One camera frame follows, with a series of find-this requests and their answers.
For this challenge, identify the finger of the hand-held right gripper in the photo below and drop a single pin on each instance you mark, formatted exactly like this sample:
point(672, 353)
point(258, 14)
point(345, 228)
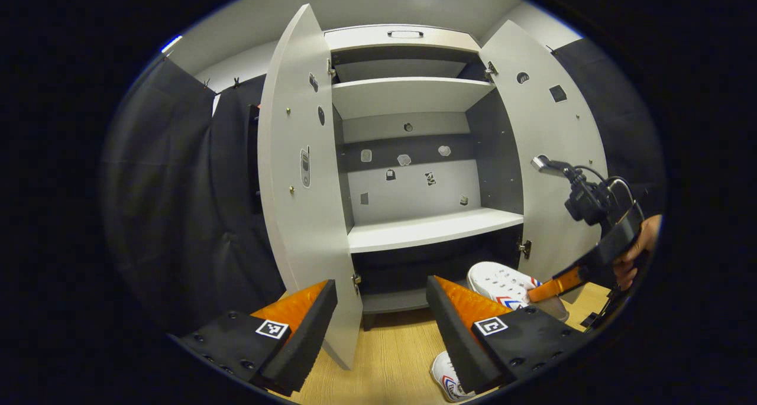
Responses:
point(559, 287)

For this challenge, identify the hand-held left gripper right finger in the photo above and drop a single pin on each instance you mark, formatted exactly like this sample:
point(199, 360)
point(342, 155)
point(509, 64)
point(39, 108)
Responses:
point(452, 334)

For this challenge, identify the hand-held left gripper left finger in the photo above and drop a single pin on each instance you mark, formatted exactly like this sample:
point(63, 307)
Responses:
point(307, 334)

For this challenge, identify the white striped shoe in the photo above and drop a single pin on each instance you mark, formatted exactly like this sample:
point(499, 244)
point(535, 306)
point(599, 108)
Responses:
point(500, 281)
point(446, 381)

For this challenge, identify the grey shoe cabinet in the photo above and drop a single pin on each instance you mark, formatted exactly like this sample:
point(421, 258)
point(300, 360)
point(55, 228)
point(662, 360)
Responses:
point(414, 97)

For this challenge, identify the metal door hinge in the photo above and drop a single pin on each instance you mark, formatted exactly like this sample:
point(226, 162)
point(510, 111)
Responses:
point(331, 68)
point(491, 71)
point(525, 249)
point(357, 284)

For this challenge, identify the grey cabinet drawer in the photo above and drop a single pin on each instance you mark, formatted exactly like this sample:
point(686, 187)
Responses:
point(366, 39)

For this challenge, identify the long ceiling light strip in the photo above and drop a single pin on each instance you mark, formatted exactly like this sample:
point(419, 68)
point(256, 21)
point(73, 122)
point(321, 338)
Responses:
point(171, 43)

